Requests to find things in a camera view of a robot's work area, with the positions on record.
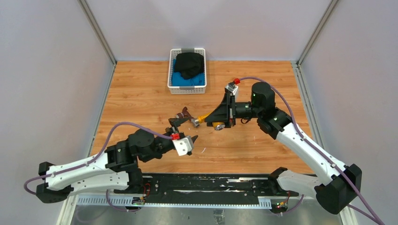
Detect aluminium frame rail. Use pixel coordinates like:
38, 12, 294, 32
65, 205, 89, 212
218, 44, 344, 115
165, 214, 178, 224
67, 173, 351, 209

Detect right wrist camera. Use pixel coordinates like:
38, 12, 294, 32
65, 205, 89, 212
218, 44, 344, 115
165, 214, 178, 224
225, 82, 239, 96

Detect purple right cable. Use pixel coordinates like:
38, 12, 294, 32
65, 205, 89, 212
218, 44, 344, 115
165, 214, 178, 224
234, 76, 386, 225

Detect blue cloth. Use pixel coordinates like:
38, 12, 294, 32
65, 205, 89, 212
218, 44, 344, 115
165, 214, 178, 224
171, 71, 205, 86

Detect black cloth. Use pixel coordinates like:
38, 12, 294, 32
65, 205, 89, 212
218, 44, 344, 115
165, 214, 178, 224
174, 52, 205, 79

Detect purple cable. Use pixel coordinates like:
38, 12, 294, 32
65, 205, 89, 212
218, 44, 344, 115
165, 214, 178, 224
23, 121, 181, 213
234, 76, 386, 225

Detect brown faucet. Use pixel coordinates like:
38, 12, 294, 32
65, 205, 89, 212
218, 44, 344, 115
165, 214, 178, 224
175, 106, 194, 122

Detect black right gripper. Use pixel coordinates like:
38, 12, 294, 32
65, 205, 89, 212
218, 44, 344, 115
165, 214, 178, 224
205, 93, 261, 128

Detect silver pipe fitting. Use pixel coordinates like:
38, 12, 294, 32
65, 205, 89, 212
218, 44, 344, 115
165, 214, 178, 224
191, 118, 200, 128

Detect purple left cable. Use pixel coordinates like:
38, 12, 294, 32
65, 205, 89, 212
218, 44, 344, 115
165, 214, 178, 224
23, 121, 181, 213

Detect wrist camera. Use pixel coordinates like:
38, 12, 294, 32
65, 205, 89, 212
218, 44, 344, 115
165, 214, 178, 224
225, 82, 239, 96
172, 135, 194, 156

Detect yellow brass faucet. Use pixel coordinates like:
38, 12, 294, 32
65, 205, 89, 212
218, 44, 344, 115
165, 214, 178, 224
198, 113, 226, 131

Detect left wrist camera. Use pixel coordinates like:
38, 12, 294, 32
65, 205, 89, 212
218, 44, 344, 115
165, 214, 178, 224
172, 135, 194, 156

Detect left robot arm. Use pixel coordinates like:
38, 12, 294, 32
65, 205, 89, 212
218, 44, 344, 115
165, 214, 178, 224
34, 118, 198, 203

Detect white plastic basket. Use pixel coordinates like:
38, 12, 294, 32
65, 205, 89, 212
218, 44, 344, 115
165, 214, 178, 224
167, 48, 207, 95

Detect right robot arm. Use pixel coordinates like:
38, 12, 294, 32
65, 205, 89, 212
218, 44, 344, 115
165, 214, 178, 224
204, 80, 362, 215

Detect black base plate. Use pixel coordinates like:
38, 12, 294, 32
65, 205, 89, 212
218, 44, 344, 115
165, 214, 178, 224
113, 173, 300, 206

